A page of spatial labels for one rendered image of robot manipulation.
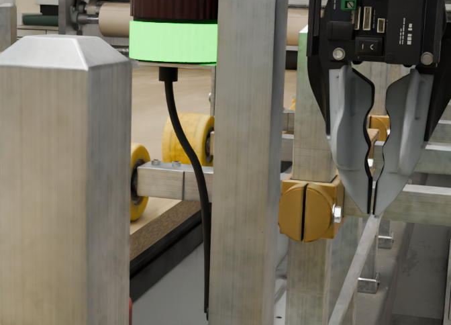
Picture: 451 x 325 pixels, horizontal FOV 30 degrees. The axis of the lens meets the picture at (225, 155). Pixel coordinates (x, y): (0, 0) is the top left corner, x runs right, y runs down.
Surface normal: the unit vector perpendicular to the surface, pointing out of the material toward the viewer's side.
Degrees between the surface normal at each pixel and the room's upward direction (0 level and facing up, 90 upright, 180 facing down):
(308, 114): 90
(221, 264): 90
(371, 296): 0
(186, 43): 90
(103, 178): 90
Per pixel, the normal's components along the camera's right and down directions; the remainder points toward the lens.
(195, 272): 0.96, 0.08
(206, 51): 0.60, 0.16
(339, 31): -0.27, 0.16
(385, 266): 0.04, -0.98
